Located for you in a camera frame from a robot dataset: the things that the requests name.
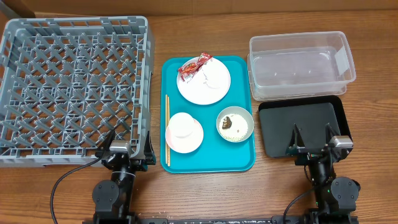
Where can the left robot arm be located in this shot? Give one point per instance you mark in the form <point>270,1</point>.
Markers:
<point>112,197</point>

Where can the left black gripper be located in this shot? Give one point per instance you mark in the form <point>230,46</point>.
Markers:
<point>149,157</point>

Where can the grey bowl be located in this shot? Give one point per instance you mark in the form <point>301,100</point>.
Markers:
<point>237,110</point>

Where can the white rice pile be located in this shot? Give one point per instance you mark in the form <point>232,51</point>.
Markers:
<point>238,129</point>

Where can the red snack wrapper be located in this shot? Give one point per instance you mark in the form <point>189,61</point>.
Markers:
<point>189,70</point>

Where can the large white plate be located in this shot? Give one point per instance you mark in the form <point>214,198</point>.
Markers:
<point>195,91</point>

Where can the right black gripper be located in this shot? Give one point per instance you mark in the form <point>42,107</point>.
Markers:
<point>311,150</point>

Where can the black tray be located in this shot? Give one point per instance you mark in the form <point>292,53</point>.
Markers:
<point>310,116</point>

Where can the white napkin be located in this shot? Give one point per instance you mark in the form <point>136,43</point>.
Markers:
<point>214,74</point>

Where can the teal serving tray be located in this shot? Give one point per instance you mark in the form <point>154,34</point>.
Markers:
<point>215,154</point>

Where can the small pink plate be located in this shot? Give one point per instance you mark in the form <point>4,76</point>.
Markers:
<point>187,144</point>

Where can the grey plastic dish rack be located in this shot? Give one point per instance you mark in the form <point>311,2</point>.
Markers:
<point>67,82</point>

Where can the white cup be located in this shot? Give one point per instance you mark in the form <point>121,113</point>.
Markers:
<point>181,124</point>

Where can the clear plastic bin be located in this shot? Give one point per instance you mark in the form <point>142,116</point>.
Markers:
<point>298,65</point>

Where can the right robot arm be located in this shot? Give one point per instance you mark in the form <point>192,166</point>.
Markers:
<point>335,196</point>

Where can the brown food piece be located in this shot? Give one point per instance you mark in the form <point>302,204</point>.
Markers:
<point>227,123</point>

